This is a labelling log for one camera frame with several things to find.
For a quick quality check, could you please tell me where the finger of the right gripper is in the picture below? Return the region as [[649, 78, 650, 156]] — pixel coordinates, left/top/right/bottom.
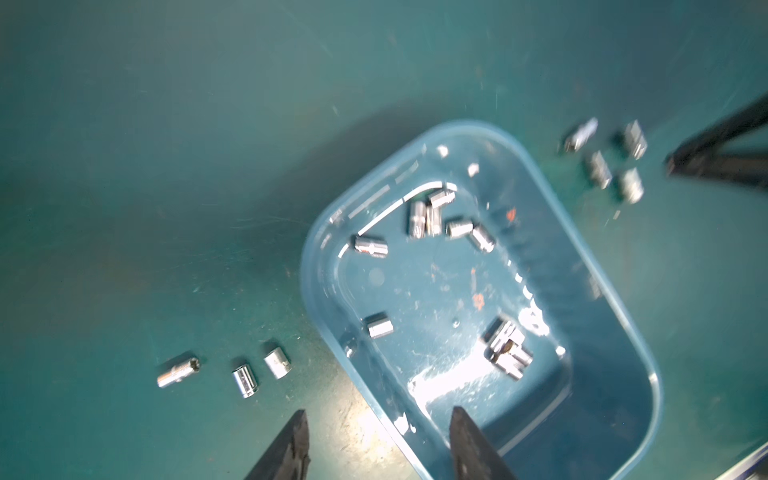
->
[[667, 153, 767, 189], [667, 95, 767, 171]]

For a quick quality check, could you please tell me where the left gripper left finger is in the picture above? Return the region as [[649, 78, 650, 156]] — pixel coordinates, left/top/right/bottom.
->
[[245, 409, 311, 480]]

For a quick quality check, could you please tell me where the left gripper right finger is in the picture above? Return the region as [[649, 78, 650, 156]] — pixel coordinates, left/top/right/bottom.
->
[[449, 406, 516, 480]]

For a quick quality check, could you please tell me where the short chrome socket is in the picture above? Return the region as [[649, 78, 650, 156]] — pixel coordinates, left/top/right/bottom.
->
[[623, 120, 648, 160]]

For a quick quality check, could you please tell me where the knurled chrome socket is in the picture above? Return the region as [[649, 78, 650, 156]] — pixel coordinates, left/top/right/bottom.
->
[[156, 357, 201, 388]]

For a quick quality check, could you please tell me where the long chrome socket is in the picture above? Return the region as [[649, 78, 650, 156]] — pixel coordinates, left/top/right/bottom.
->
[[563, 117, 599, 152]]

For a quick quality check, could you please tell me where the chrome socket in box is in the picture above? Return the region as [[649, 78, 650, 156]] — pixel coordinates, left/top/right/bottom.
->
[[487, 320, 526, 354], [428, 189, 456, 209], [446, 219, 474, 239], [353, 236, 389, 258], [366, 316, 395, 339], [408, 200, 427, 239], [425, 205, 443, 237], [499, 341, 533, 369], [491, 353, 525, 380], [469, 224, 495, 253]]

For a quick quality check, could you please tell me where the translucent blue storage box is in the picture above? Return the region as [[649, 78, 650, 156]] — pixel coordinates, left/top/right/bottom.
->
[[300, 121, 661, 479]]

